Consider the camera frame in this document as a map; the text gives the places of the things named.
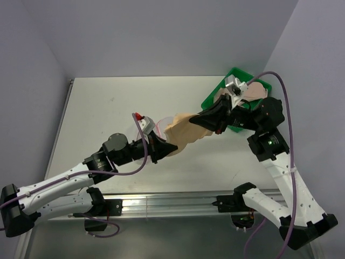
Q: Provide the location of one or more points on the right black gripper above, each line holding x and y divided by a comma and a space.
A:
215, 117

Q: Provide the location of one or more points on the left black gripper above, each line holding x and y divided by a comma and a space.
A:
158, 148

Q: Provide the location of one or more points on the beige bra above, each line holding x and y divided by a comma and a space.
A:
182, 132

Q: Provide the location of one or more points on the pink bra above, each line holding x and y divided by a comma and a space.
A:
255, 91

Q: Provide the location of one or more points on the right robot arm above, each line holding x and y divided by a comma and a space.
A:
302, 219

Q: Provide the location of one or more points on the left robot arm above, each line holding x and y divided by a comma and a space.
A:
74, 190

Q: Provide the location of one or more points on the green plastic tray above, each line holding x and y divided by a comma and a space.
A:
242, 76

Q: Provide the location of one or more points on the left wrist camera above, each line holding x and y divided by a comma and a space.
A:
147, 125

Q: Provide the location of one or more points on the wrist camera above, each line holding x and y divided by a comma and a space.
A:
147, 125
236, 89

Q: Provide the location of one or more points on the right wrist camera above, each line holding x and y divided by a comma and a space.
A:
236, 89

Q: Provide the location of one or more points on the aluminium mounting rail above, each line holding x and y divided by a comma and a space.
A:
181, 204

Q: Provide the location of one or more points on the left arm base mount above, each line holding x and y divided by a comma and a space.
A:
96, 222

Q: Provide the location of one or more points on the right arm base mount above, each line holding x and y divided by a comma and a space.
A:
242, 216

